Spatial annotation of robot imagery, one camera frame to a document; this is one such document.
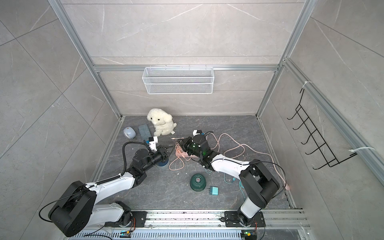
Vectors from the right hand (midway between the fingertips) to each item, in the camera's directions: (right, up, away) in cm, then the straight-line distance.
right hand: (176, 140), depth 81 cm
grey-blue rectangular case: (-27, +4, +26) cm, 37 cm away
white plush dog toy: (-11, +11, +15) cm, 21 cm away
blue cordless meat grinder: (-8, -14, +5) cm, 17 cm away
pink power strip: (+1, -8, +8) cm, 11 cm away
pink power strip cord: (+27, -1, +23) cm, 36 cm away
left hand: (+1, -2, -4) cm, 4 cm away
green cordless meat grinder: (+12, -21, -6) cm, 25 cm away
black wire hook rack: (+66, +3, -13) cm, 68 cm away
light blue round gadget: (-35, +4, +20) cm, 40 cm away
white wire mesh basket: (-1, +40, +20) cm, 44 cm away
